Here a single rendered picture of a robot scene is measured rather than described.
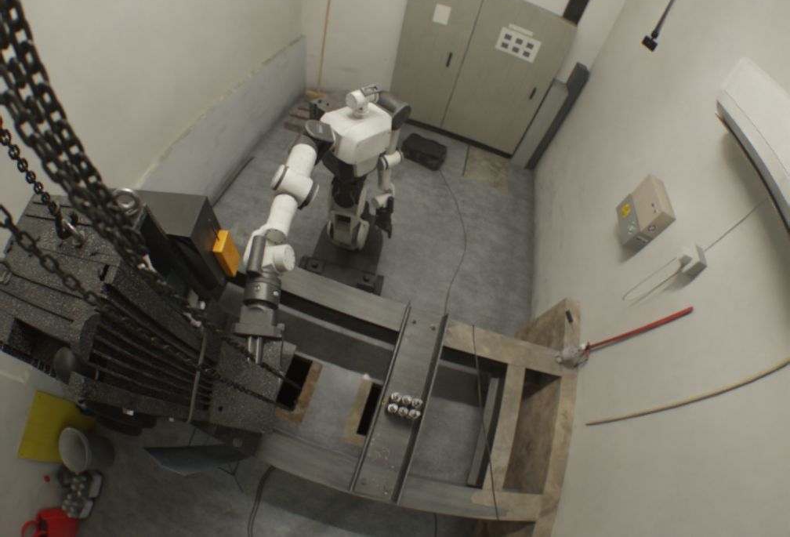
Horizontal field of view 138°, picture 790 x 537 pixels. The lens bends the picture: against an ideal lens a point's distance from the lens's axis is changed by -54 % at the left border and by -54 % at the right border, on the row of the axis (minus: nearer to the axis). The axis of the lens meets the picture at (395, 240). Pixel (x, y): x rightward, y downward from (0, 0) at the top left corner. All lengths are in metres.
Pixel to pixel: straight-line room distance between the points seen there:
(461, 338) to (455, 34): 2.40
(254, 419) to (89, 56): 1.82
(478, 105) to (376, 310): 2.29
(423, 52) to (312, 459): 3.05
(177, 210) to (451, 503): 1.51
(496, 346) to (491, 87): 2.29
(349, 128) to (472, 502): 1.64
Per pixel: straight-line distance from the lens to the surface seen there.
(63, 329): 0.78
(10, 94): 0.24
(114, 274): 0.73
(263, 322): 0.75
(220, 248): 0.97
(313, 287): 1.62
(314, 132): 1.16
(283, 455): 1.50
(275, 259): 0.79
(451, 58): 3.08
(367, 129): 1.25
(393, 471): 1.50
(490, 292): 2.60
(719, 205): 1.54
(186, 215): 0.89
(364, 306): 1.58
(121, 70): 2.08
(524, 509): 1.77
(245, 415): 1.28
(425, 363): 1.54
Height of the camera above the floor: 2.13
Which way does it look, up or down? 56 degrees down
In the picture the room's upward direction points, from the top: 17 degrees clockwise
